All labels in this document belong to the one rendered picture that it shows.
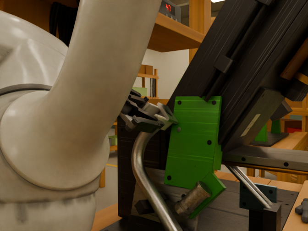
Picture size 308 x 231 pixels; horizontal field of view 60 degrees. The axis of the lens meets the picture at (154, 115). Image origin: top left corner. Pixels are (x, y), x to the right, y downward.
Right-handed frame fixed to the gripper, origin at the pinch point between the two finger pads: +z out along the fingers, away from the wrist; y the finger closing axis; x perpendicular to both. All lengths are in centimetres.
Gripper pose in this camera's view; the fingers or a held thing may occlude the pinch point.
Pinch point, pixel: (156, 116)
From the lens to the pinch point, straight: 61.3
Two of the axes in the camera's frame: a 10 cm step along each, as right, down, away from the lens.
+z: 5.5, 2.2, 8.0
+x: -6.9, 6.5, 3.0
